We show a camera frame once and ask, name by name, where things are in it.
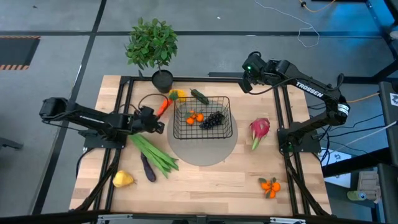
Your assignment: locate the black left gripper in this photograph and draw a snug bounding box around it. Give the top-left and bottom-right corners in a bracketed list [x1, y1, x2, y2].
[133, 105, 166, 135]

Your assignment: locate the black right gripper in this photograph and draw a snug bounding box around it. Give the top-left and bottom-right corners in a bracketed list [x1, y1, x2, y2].
[238, 51, 268, 95]

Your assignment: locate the orange carrot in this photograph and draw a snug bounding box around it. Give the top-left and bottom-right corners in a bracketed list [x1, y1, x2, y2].
[155, 98, 174, 118]

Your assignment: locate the green onion bunch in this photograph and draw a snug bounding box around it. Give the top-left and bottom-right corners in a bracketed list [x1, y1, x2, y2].
[127, 133, 180, 179]

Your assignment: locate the yellow bell pepper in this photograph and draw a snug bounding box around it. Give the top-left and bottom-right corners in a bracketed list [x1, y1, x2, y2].
[169, 88, 188, 103]

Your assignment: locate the orange tangerine cluster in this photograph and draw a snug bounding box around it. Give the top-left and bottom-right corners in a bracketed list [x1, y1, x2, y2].
[258, 177, 282, 200]
[183, 109, 205, 126]

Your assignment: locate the pink dragon fruit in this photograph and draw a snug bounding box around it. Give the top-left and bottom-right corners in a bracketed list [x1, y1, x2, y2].
[249, 117, 271, 151]

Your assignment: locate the purple eggplant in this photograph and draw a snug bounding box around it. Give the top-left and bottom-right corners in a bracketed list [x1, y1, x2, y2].
[140, 151, 157, 183]

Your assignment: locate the green cucumber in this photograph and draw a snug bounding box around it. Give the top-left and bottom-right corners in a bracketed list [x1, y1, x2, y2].
[190, 88, 210, 106]

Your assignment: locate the dark purple grape bunch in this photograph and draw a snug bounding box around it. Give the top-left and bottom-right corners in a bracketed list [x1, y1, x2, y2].
[198, 110, 226, 131]

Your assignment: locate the yellow pear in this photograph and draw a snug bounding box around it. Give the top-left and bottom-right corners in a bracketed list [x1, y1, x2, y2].
[112, 169, 137, 189]

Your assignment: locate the round grey mat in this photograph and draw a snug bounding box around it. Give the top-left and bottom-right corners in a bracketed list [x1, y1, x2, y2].
[166, 108, 239, 167]

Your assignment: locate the green potted plant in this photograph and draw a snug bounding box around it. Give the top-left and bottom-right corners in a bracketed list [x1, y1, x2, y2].
[124, 16, 179, 95]

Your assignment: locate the green water bottle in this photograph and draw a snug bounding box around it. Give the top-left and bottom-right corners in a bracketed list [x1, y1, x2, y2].
[346, 190, 368, 202]

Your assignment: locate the cardboard box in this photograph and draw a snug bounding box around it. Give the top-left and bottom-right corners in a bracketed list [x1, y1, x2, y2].
[356, 170, 382, 201]

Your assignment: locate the black hazard striped floor mat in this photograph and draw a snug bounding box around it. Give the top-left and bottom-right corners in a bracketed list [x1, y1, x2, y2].
[0, 35, 42, 72]

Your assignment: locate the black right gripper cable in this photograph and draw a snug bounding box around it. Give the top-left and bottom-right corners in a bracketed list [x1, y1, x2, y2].
[248, 77, 298, 96]

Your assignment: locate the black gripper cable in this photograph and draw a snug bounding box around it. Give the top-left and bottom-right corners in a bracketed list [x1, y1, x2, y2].
[248, 77, 298, 96]
[119, 93, 171, 113]

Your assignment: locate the black table frame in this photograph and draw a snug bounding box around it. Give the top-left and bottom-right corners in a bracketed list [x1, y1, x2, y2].
[70, 74, 332, 218]

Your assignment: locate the black wire basket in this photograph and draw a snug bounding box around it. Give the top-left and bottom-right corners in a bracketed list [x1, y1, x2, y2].
[172, 95, 234, 141]

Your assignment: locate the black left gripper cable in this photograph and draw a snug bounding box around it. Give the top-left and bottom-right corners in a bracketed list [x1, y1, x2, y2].
[119, 93, 171, 113]

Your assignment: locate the white floor cable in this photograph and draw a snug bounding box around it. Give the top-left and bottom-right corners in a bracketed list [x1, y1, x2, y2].
[254, 0, 321, 49]

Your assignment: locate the orange floor cable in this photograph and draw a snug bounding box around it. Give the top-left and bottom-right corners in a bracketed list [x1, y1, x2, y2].
[298, 0, 338, 14]

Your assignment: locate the silver front mount bar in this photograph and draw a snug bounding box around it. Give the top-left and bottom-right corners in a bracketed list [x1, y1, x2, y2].
[96, 213, 307, 224]

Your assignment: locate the orange cable by arm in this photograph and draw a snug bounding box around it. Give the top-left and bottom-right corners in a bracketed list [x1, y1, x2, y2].
[346, 91, 382, 104]

